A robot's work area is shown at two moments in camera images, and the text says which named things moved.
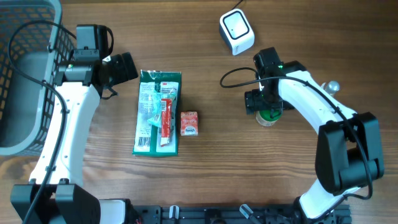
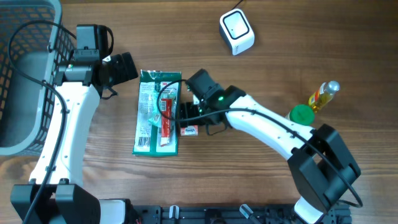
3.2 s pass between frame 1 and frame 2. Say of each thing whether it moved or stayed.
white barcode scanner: stayed
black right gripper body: moved
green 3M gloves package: stayed
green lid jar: moved
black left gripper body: stayed
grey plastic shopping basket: stayed
